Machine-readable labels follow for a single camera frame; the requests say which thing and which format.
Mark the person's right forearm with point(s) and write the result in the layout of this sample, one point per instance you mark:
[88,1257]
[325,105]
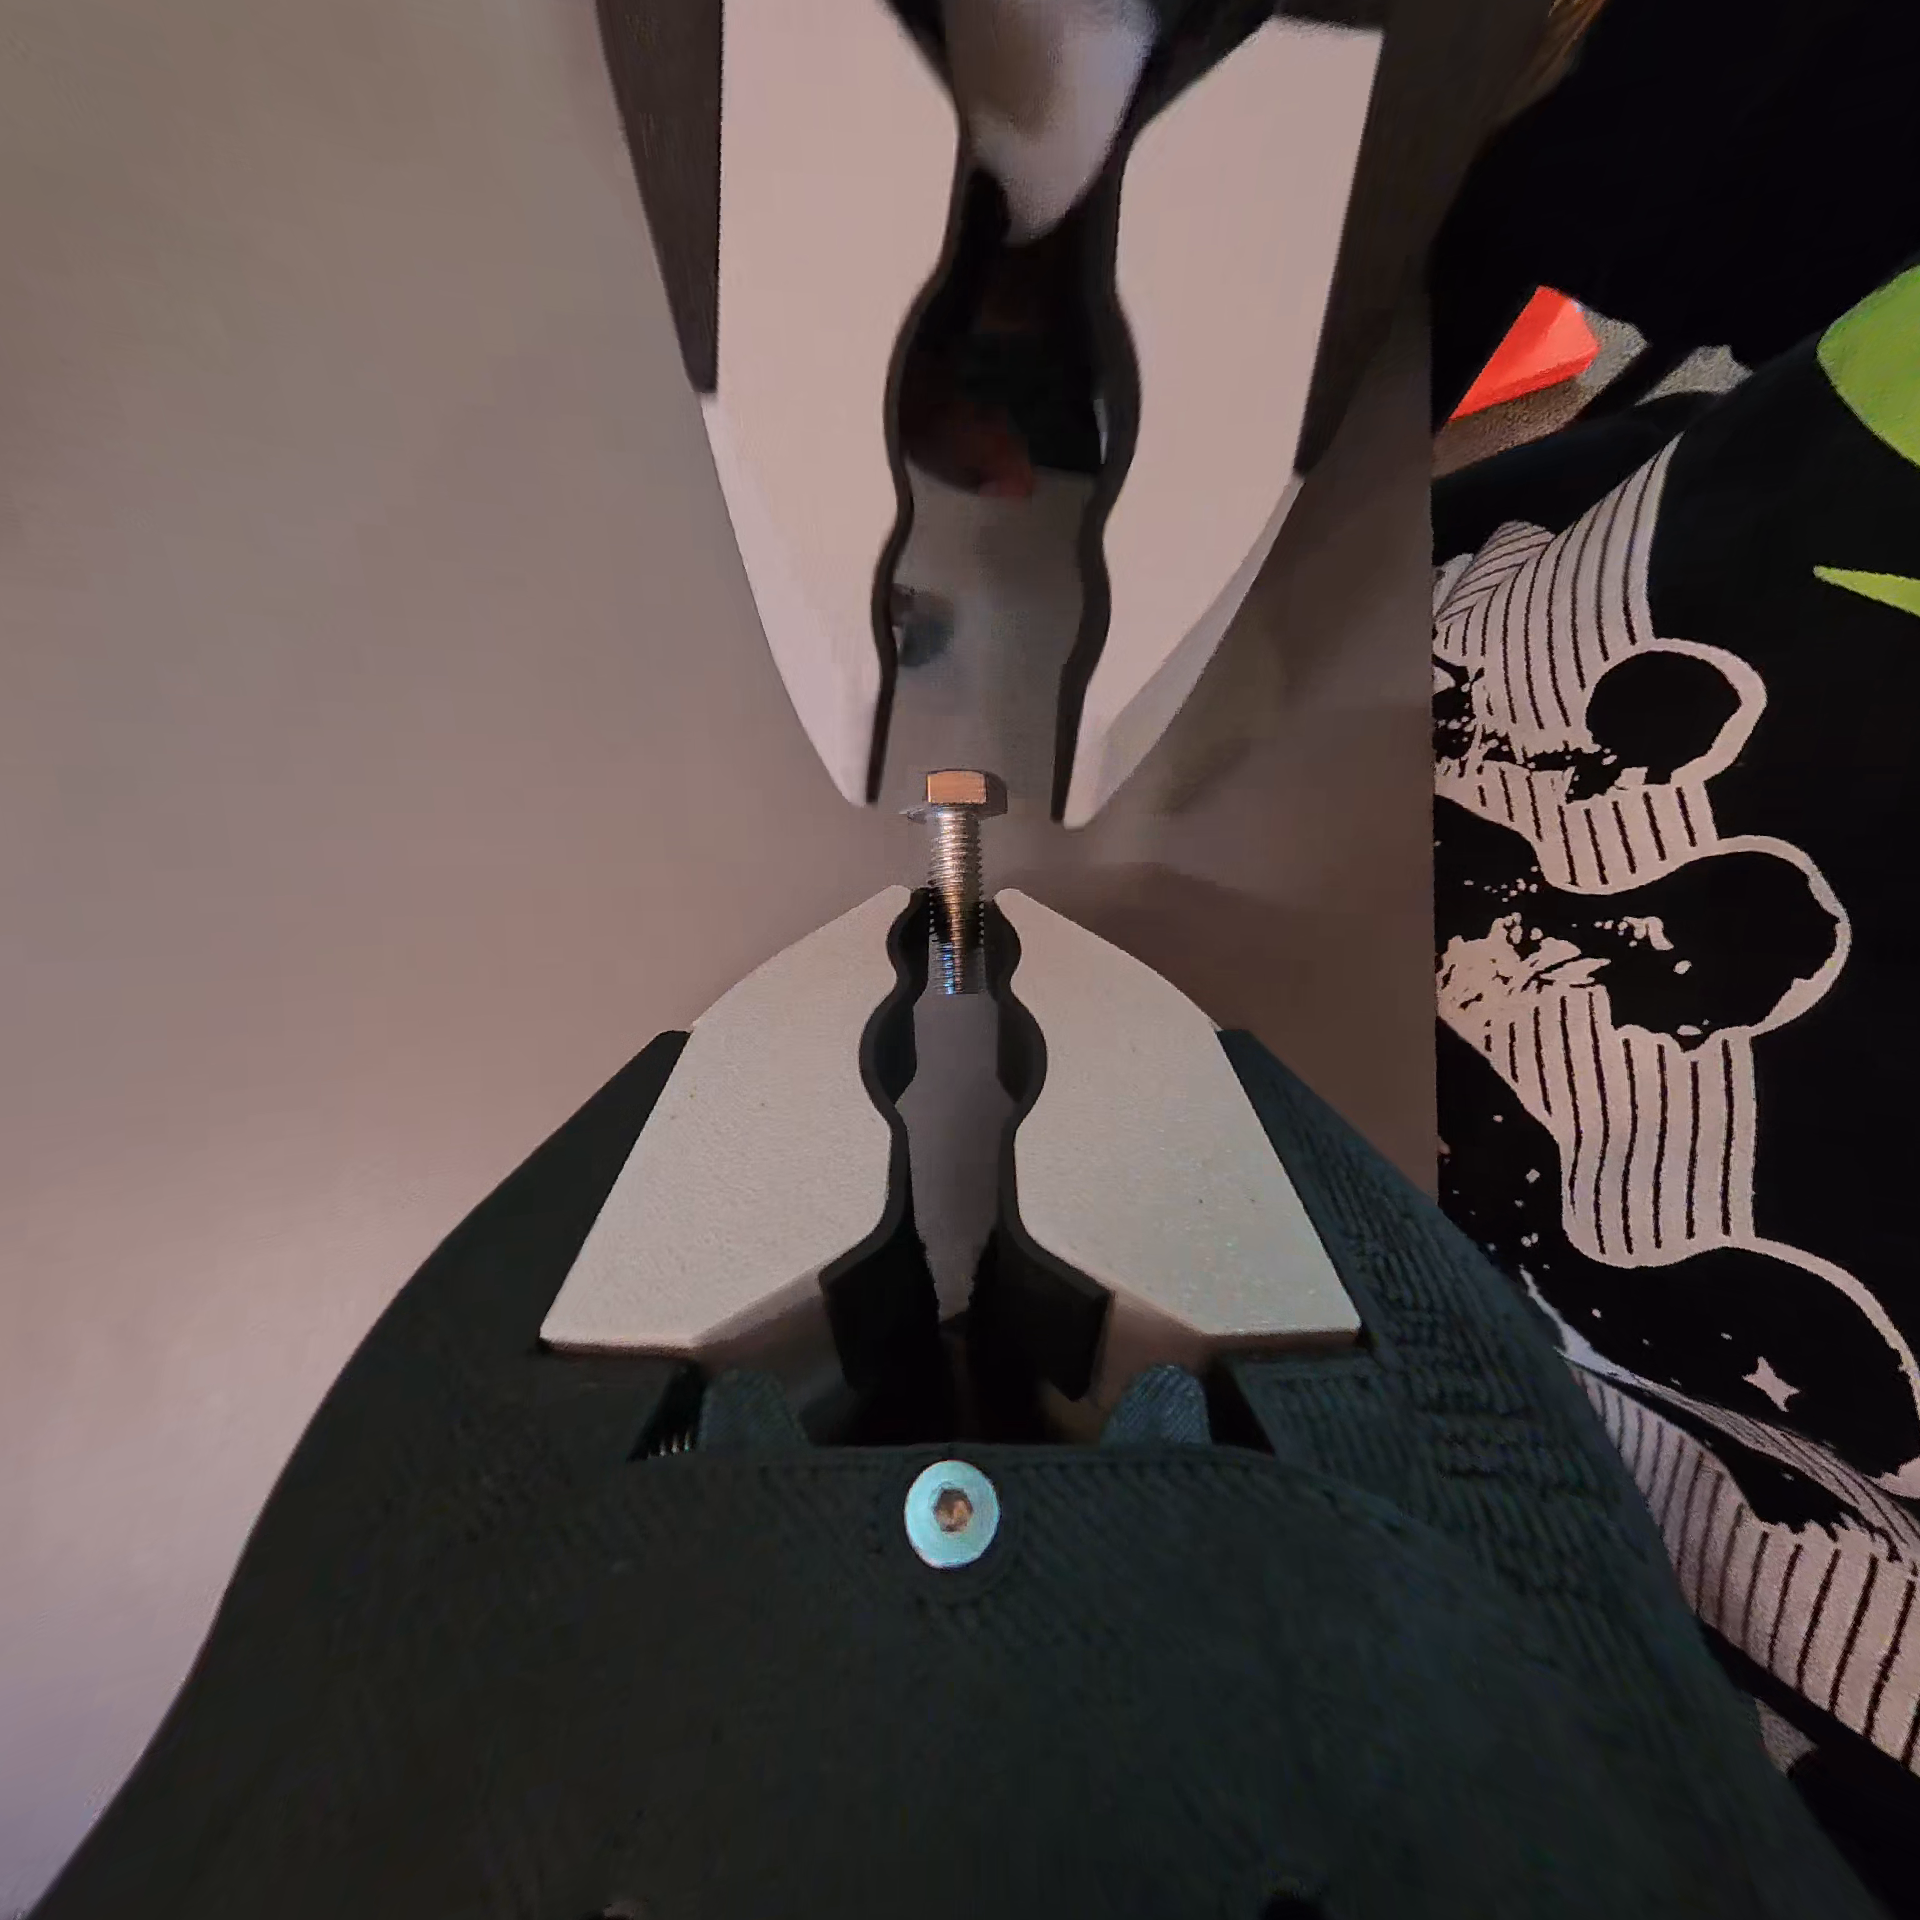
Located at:
[1678,150]

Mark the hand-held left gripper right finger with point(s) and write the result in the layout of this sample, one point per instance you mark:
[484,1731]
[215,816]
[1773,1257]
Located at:
[1168,1186]

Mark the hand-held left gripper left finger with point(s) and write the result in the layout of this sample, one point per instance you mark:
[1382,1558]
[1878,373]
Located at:
[736,1169]

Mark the person's printed black shirt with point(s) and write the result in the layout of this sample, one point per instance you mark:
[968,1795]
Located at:
[1678,1048]

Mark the person's right hand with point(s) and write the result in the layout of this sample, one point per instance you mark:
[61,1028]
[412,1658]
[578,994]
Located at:
[989,452]

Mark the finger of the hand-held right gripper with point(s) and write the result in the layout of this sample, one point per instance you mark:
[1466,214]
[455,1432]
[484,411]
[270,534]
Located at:
[809,373]
[1228,330]

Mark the orange red object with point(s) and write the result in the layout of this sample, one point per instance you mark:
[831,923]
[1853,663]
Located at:
[1533,349]

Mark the long steel hex bolt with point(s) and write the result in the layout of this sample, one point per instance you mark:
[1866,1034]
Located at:
[955,883]

